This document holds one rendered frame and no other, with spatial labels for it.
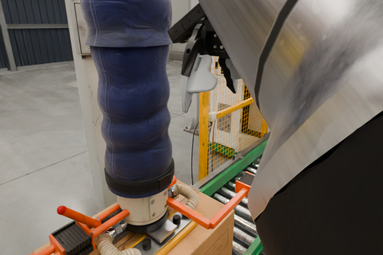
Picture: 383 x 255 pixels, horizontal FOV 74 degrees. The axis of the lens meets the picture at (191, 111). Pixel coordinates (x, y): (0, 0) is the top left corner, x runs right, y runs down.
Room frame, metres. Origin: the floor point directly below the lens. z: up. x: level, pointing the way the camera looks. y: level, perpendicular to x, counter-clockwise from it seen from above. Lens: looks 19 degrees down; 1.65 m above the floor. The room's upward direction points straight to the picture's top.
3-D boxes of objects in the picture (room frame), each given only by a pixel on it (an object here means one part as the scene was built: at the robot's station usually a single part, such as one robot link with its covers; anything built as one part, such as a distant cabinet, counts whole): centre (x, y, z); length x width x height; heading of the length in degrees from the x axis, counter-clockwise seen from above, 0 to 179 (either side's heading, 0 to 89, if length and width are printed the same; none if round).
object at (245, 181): (0.80, -0.22, 1.08); 0.09 x 0.08 x 0.05; 50
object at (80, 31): (1.62, 0.62, 1.62); 0.20 x 0.05 x 0.30; 139
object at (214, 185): (1.79, -0.38, 0.60); 1.60 x 0.10 x 0.09; 139
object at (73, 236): (0.54, 0.33, 1.08); 0.10 x 0.08 x 0.06; 50
